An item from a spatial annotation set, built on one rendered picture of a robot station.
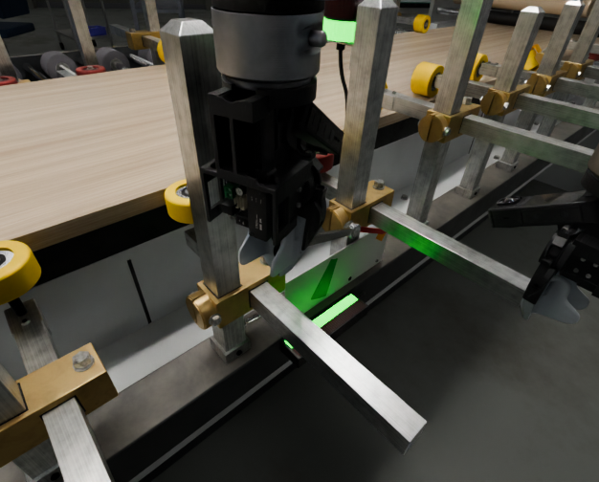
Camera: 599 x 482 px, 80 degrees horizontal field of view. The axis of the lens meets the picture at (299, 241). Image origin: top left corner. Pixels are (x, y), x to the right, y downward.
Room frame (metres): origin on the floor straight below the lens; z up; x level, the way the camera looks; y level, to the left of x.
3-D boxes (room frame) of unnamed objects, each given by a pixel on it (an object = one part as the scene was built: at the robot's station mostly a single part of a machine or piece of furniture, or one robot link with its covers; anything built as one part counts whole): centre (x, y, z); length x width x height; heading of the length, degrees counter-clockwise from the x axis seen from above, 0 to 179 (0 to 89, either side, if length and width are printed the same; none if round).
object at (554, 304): (0.31, -0.31, 0.86); 0.06 x 0.03 x 0.09; 44
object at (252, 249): (0.29, 0.04, 0.95); 0.06 x 0.03 x 0.09; 154
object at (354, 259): (0.47, -0.08, 0.75); 0.26 x 0.01 x 0.10; 134
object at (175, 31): (0.34, 0.10, 0.90); 0.04 x 0.04 x 0.48; 44
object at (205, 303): (0.35, 0.08, 0.81); 0.14 x 0.06 x 0.05; 134
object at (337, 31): (0.55, -0.05, 1.11); 0.06 x 0.06 x 0.02
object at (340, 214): (0.53, -0.10, 0.84); 0.14 x 0.06 x 0.05; 134
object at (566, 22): (1.03, -0.62, 0.89); 0.04 x 0.04 x 0.48; 44
